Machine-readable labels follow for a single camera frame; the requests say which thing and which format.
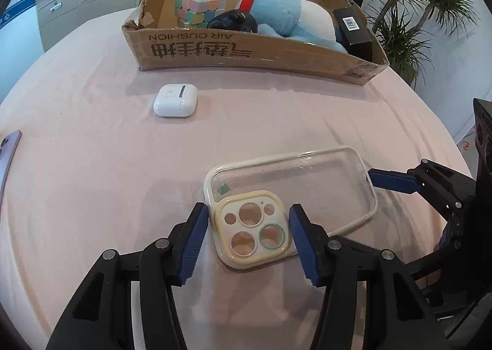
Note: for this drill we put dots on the purple smartphone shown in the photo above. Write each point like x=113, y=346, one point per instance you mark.
x=8, y=158

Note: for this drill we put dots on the pastel puzzle cube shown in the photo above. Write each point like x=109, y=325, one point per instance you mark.
x=200, y=8

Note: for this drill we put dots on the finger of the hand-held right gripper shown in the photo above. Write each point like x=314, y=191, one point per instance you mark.
x=392, y=180
x=456, y=244

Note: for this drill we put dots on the blue plush toy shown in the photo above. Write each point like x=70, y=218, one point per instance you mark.
x=280, y=12

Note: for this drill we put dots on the white earbuds case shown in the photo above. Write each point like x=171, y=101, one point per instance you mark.
x=175, y=100

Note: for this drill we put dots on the black glossy object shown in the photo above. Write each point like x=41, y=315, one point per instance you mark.
x=234, y=21

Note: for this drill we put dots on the cardboard box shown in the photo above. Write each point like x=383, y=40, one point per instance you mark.
x=238, y=52

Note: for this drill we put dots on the black barcode box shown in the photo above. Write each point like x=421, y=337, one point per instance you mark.
x=353, y=31

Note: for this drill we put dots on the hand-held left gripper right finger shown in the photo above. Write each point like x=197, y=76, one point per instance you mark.
x=304, y=242

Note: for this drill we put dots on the clear phone case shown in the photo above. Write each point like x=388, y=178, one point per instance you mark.
x=292, y=192

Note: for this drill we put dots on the blue wall banner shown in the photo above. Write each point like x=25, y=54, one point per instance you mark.
x=15, y=14

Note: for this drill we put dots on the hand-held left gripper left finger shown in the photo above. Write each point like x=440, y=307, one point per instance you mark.
x=194, y=242

